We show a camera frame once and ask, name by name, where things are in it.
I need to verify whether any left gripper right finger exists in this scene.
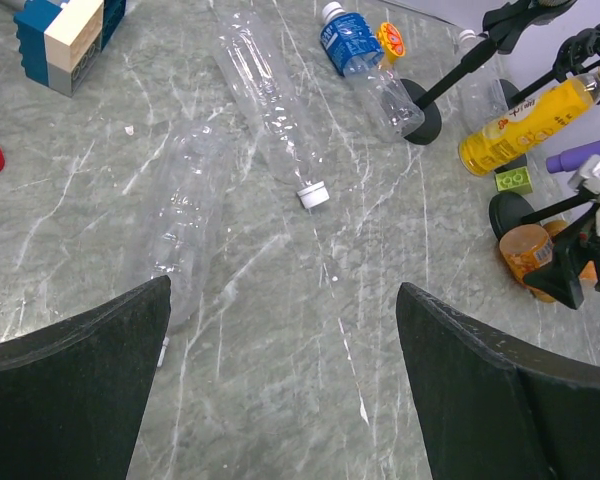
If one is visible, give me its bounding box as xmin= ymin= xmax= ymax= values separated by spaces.
xmin=396 ymin=283 xmax=600 ymax=479

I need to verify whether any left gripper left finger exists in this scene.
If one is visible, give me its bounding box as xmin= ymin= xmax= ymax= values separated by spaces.
xmin=0 ymin=276 xmax=171 ymax=479

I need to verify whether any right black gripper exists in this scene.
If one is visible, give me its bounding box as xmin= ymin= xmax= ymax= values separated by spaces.
xmin=524 ymin=203 xmax=600 ymax=310

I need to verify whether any orange bottle with barcode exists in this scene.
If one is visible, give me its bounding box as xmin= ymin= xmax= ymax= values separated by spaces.
xmin=499 ymin=224 xmax=555 ymax=303

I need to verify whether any yellow juice bottle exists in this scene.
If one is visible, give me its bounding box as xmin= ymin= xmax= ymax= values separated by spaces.
xmin=458 ymin=67 xmax=600 ymax=176

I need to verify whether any clear bottle back right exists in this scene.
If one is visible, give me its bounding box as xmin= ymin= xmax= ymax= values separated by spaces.
xmin=457 ymin=59 xmax=508 ymax=132

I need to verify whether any clear bottle white cap left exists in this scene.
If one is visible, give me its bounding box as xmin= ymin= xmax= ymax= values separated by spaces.
xmin=121 ymin=121 xmax=234 ymax=366

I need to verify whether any clear bottle white cap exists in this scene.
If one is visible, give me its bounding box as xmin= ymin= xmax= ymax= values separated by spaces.
xmin=213 ymin=10 xmax=330 ymax=210
xmin=121 ymin=121 xmax=234 ymax=366

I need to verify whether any clear bottle white cap centre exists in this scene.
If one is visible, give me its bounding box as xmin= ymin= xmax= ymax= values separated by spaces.
xmin=213 ymin=10 xmax=330 ymax=210

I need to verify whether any blue label water bottle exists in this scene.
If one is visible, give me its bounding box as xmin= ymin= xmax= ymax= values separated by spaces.
xmin=320 ymin=1 xmax=424 ymax=142

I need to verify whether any black microphone stand right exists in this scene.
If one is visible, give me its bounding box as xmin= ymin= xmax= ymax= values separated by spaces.
xmin=488 ymin=191 xmax=592 ymax=241

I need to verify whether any green toy brick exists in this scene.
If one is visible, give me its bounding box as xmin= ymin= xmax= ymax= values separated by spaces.
xmin=495 ymin=167 xmax=533 ymax=195

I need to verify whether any purple microphone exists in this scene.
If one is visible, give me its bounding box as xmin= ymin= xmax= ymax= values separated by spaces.
xmin=546 ymin=140 xmax=600 ymax=174

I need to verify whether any small yellow toy piece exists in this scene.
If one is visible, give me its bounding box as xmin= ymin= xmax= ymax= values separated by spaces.
xmin=376 ymin=22 xmax=407 ymax=67

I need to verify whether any toy brick hammer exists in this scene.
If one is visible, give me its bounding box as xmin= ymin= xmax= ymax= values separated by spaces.
xmin=2 ymin=0 xmax=126 ymax=97

